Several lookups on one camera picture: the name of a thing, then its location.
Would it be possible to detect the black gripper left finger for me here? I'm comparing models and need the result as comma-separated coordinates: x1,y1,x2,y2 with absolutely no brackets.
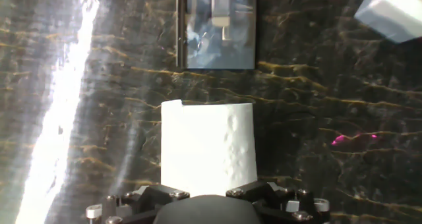
85,183,191,224

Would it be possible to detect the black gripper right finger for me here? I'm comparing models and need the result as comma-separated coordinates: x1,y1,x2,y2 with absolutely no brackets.
226,180,330,224

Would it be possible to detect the white toilet paper roll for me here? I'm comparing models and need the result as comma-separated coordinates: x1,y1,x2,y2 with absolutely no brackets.
160,99,258,198

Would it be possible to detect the black marble pattern mat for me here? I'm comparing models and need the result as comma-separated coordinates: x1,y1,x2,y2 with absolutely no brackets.
0,0,422,224

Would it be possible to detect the grey green push button box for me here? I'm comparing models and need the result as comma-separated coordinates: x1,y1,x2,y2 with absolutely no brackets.
353,0,422,44

